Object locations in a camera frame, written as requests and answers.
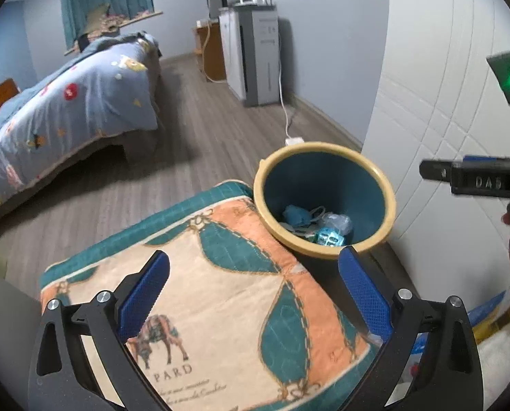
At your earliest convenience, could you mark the clear bag with blue trash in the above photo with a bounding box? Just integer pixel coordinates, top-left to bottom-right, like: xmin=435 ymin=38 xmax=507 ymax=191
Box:
xmin=319 ymin=212 xmax=353 ymax=237

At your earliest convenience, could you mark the blue face mask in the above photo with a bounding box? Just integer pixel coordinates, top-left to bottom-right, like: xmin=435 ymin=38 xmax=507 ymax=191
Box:
xmin=283 ymin=205 xmax=326 ymax=228

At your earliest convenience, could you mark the blue pill blister pack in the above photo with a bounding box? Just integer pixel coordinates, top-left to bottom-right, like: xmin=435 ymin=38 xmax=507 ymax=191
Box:
xmin=315 ymin=227 xmax=345 ymax=247

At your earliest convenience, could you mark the yellow and teal trash bin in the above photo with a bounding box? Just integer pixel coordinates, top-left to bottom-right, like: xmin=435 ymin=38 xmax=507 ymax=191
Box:
xmin=253 ymin=142 xmax=397 ymax=261

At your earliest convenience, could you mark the blue and yellow bag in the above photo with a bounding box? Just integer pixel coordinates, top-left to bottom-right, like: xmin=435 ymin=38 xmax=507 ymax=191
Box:
xmin=408 ymin=290 xmax=510 ymax=373

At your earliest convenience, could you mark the patterned quilted cushion mat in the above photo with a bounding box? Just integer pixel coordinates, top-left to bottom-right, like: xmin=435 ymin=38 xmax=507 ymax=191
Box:
xmin=39 ymin=180 xmax=377 ymax=410

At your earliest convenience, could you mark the white grey air purifier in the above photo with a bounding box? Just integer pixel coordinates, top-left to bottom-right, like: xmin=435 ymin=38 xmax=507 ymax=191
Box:
xmin=219 ymin=5 xmax=280 ymax=107

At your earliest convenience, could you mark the bed with blue floral duvet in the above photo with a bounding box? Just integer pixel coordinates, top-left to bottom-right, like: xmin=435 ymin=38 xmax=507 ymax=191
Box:
xmin=0 ymin=32 xmax=160 ymax=209

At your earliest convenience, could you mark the wooden side cabinet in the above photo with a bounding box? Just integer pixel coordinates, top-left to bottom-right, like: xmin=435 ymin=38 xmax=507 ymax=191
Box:
xmin=192 ymin=21 xmax=226 ymax=83

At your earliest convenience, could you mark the white power cable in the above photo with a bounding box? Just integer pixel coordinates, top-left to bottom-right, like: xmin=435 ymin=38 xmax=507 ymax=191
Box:
xmin=276 ymin=50 xmax=305 ymax=147

